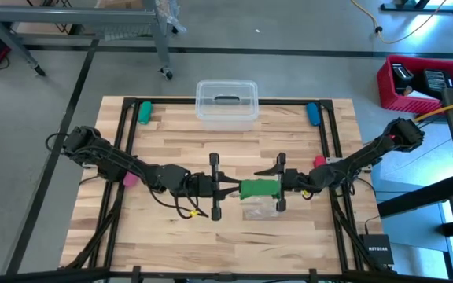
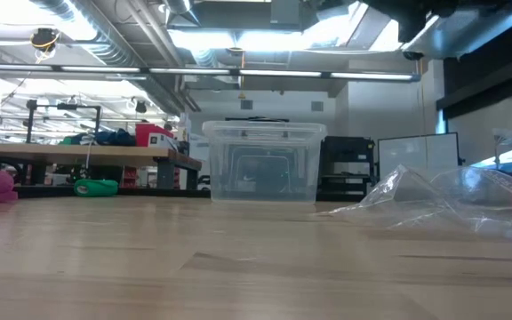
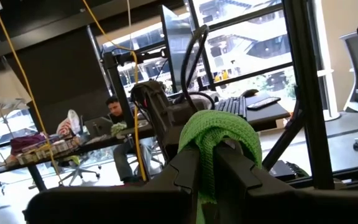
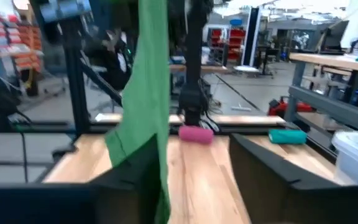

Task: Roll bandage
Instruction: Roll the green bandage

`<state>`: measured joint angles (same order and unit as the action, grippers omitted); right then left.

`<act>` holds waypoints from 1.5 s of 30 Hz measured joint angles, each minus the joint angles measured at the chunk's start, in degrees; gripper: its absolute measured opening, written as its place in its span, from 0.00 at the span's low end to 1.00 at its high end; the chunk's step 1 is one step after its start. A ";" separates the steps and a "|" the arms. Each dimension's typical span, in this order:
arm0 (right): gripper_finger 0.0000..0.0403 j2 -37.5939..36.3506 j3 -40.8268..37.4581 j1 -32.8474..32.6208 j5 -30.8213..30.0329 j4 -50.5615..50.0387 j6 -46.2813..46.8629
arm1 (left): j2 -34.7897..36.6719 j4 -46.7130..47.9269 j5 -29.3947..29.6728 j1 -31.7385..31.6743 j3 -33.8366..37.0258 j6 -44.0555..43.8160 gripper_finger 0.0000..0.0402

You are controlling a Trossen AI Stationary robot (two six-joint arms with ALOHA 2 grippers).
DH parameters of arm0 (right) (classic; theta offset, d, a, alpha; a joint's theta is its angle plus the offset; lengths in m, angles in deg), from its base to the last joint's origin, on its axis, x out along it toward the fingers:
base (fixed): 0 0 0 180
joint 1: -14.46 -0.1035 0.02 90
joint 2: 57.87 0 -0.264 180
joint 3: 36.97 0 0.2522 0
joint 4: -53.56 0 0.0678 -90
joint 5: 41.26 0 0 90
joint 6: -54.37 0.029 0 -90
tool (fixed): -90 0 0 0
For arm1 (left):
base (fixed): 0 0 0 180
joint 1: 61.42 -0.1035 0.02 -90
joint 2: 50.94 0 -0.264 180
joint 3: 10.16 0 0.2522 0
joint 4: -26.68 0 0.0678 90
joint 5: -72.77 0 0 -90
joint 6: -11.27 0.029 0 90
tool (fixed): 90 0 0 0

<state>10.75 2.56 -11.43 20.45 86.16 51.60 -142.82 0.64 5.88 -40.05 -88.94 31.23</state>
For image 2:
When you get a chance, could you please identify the teal bandage roll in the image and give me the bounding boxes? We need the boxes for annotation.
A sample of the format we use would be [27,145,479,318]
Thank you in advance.
[73,178,119,198]

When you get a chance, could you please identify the black shelf cart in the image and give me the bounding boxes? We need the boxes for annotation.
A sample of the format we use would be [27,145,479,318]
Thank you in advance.
[316,135,378,202]

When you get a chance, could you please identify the clear plastic zip bag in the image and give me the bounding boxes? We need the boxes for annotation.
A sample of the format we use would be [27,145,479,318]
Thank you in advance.
[316,164,512,244]

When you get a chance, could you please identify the clear plastic storage bin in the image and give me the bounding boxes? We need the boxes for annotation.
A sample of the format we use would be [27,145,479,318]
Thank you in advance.
[201,119,328,204]

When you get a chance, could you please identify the white cardboard box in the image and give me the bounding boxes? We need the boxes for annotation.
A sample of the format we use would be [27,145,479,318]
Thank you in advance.
[148,132,180,151]

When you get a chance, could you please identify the red storage bin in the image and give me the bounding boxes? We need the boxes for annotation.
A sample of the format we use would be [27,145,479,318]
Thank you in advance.
[134,123,175,148]

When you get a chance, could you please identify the long ceiling light bar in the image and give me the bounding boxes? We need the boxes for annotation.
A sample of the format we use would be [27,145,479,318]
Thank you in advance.
[0,63,421,83]

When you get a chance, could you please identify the blue cloth bundle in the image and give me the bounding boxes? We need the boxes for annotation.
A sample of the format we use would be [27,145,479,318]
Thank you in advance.
[62,128,137,147]

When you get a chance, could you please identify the red parts drawers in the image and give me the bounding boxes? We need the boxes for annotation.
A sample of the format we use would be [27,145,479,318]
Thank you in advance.
[109,164,140,188]

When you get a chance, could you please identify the black pipe rig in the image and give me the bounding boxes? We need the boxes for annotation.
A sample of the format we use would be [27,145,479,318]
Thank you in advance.
[24,99,104,144]

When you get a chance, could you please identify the white board black frame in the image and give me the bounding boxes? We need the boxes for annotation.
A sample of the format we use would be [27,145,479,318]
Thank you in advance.
[376,132,466,181]

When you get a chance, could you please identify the silver ventilation duct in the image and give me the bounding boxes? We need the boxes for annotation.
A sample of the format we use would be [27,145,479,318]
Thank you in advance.
[28,0,186,116]

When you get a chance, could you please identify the black aluminium table frame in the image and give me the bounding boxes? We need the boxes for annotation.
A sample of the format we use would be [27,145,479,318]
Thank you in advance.
[13,184,212,199]

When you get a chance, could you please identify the wooden workbench grey metal frame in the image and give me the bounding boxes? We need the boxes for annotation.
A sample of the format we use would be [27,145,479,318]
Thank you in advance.
[0,141,203,191]

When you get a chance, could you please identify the hanging yellow cable reel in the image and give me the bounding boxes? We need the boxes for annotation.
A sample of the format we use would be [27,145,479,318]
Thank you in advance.
[30,27,60,63]

